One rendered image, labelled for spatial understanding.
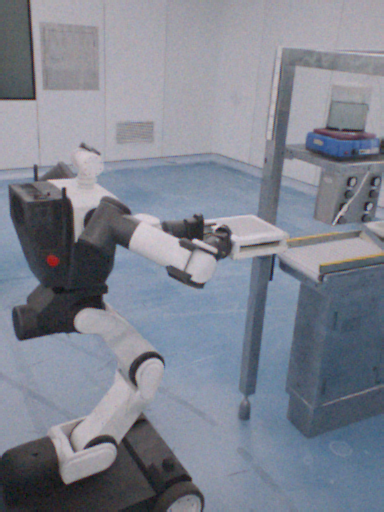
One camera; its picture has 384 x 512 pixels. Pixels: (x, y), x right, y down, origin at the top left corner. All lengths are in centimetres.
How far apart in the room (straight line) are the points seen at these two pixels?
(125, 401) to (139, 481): 31
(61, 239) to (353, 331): 145
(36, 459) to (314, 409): 124
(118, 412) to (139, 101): 570
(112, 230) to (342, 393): 161
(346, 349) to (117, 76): 530
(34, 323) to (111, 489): 74
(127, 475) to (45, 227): 106
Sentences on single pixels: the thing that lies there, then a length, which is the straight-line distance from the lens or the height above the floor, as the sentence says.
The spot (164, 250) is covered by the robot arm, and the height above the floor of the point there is 119.
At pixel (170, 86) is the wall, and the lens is 770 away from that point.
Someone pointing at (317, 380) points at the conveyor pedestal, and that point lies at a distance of 264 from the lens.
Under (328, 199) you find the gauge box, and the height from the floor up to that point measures 119.
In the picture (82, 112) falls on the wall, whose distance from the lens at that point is 712.
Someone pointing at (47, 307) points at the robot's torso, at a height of 91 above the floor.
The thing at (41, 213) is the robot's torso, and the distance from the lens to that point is 168.
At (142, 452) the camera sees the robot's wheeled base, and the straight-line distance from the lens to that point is 238.
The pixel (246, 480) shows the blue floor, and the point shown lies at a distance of 259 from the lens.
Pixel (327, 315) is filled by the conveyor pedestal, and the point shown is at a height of 65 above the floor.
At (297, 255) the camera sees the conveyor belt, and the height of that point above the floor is 89.
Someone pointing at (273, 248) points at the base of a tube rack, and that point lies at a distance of 212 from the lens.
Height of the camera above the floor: 175
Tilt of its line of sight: 22 degrees down
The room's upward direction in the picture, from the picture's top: 4 degrees clockwise
